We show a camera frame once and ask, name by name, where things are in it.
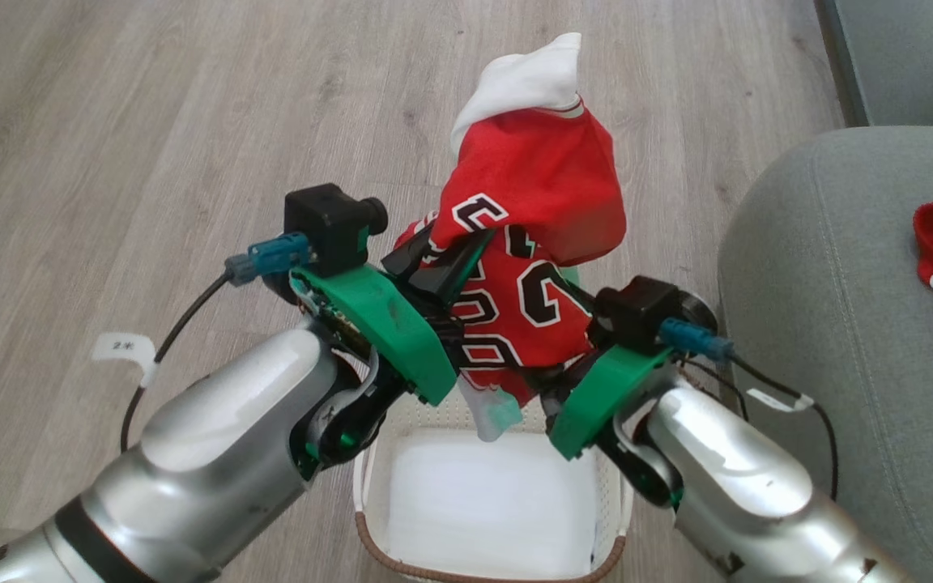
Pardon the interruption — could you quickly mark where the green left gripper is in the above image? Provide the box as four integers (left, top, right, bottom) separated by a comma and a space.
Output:
288, 227, 497, 407

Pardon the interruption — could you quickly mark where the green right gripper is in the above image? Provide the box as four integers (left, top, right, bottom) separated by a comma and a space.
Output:
533, 283, 675, 461

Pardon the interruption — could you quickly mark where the red numbered basketball jersey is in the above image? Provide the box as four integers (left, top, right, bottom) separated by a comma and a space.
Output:
392, 101, 628, 406

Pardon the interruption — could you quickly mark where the white cloth garment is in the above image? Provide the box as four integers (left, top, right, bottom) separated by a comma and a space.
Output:
450, 32, 583, 155

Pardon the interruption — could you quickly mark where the white basket brown rim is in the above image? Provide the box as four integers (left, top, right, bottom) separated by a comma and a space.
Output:
351, 389, 636, 583

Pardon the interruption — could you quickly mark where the pale mint sheer cloth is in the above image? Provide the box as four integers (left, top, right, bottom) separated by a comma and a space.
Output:
457, 377, 526, 442

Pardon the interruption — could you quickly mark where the grey and yellow sofa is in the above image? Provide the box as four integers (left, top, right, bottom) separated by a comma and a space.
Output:
716, 0, 933, 583

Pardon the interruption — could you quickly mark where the black cable blue connector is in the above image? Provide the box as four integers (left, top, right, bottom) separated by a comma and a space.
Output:
120, 232, 311, 454
659, 318, 840, 499

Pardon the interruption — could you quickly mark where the white paper cable label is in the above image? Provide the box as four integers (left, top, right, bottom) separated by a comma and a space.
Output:
746, 387, 814, 412
92, 332, 158, 388

